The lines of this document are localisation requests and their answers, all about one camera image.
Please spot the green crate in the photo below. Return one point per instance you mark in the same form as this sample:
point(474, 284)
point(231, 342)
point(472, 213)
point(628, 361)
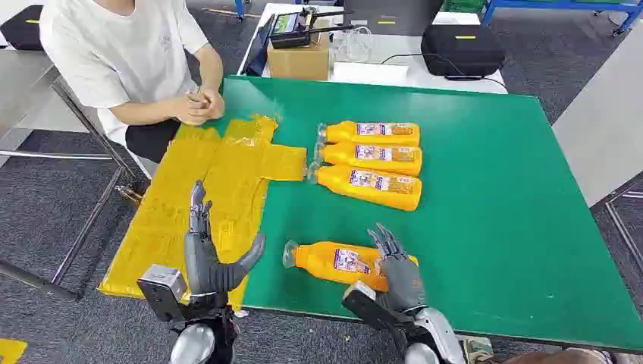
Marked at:
point(462, 5)

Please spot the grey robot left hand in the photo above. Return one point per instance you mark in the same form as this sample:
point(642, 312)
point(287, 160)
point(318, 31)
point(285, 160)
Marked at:
point(201, 266)

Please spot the grey side table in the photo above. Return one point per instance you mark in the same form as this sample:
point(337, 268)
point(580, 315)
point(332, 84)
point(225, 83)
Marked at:
point(603, 115)

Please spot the person's hand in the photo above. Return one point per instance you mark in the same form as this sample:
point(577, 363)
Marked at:
point(215, 103)
point(188, 113)

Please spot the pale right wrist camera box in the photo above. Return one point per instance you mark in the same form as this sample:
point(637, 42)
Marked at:
point(366, 306)

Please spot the grey metal frame table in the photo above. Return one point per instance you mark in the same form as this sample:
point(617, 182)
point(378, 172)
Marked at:
point(90, 125)

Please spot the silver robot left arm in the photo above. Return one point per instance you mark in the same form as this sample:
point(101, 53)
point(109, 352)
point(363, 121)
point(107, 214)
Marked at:
point(196, 344)

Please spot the black laptop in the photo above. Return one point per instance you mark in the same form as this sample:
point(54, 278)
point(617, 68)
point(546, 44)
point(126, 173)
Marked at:
point(260, 50)

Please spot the person's right hand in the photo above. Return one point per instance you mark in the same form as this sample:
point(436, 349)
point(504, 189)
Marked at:
point(188, 113)

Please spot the blue metal frame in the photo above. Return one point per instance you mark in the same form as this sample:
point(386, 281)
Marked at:
point(562, 5)

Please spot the black case with yellow mark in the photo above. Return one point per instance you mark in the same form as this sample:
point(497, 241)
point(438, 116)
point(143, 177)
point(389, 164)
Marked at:
point(462, 53)
point(22, 30)

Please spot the white table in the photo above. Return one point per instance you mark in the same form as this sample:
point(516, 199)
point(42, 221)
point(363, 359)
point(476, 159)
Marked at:
point(402, 50)

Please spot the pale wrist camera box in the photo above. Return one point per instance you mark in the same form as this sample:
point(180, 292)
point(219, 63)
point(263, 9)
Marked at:
point(160, 289)
point(366, 306)

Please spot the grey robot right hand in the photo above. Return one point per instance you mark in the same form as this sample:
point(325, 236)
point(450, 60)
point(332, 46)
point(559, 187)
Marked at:
point(404, 286)

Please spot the person's left hand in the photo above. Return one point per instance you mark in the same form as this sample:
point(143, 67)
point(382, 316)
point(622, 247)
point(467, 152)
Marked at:
point(215, 103)

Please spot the person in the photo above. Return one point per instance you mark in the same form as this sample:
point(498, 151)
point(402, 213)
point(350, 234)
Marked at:
point(115, 55)

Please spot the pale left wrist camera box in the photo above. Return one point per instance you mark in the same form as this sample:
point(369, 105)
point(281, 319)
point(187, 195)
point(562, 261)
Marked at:
point(160, 289)

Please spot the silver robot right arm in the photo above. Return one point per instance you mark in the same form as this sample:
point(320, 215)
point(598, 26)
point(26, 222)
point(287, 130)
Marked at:
point(439, 334)

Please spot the black controller with screen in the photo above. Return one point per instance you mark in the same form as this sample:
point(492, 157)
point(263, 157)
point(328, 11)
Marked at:
point(291, 30)

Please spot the brown cardboard box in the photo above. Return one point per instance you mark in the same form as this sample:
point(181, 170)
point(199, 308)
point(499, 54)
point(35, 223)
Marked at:
point(299, 63)

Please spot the green table mat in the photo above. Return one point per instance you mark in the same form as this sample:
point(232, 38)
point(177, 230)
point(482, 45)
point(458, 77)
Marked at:
point(477, 201)

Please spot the white flat box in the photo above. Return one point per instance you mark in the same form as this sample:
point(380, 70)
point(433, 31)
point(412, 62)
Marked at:
point(371, 74)

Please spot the clear plastic bag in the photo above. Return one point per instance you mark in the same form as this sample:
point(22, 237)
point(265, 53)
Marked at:
point(354, 45)

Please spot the orange drink bottle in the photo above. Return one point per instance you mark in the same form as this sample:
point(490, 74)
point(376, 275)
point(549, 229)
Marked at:
point(371, 156)
point(369, 187)
point(371, 131)
point(321, 261)

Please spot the yellow plastic sheet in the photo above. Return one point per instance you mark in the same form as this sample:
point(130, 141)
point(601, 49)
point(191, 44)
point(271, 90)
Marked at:
point(171, 201)

